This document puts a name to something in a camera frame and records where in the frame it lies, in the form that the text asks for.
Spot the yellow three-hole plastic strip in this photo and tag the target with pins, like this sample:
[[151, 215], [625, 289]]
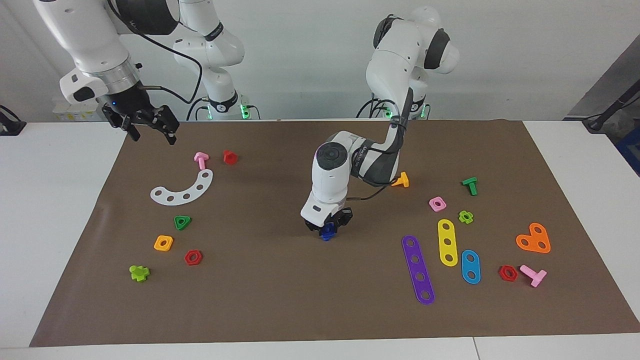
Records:
[[447, 235]]

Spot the dark green plastic screw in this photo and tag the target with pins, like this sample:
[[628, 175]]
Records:
[[470, 185]]

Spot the light green cross nut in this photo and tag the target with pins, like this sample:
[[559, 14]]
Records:
[[461, 217]]

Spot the black stand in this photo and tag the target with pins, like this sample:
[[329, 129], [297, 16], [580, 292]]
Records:
[[612, 107]]

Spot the red plastic screw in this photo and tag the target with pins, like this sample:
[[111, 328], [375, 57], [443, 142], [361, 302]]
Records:
[[229, 158]]

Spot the green triangular plastic nut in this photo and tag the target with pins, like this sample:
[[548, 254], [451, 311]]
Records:
[[177, 224]]

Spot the red hexagonal plastic nut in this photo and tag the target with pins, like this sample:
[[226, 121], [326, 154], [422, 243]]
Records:
[[187, 258], [501, 273]]

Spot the purple four-hole plastic strip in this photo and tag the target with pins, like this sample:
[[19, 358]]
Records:
[[419, 268]]

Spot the pink square plastic nut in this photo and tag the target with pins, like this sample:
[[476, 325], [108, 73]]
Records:
[[431, 204]]

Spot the light green cross screw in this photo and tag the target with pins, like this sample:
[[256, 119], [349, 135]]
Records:
[[139, 273]]

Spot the white curved five-hole plate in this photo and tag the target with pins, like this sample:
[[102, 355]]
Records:
[[178, 200]]

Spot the orange plastic screw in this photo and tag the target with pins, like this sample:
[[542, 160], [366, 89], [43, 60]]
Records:
[[401, 181]]

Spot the blue square plastic nut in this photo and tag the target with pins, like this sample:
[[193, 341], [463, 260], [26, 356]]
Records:
[[329, 229]]

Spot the pink plastic screw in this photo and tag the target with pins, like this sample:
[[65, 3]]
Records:
[[533, 274], [201, 159]]

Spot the blue crate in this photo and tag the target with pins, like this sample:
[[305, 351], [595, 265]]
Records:
[[631, 147]]

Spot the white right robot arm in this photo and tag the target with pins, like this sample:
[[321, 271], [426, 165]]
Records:
[[85, 35]]

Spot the orange square plastic nut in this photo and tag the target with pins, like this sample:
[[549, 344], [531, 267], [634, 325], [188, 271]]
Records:
[[157, 243]]

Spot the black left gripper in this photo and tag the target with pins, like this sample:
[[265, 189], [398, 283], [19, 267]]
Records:
[[330, 219]]

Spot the brown table mat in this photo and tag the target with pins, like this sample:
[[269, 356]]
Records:
[[300, 300]]

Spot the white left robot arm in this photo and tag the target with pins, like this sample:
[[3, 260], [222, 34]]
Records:
[[400, 65]]

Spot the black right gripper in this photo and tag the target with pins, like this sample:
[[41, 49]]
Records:
[[130, 107]]

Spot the blue two-hole plastic strip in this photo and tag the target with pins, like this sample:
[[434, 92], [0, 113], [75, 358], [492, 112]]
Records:
[[470, 266]]

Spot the orange three-hole plastic plate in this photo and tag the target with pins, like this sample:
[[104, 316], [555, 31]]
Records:
[[534, 239]]

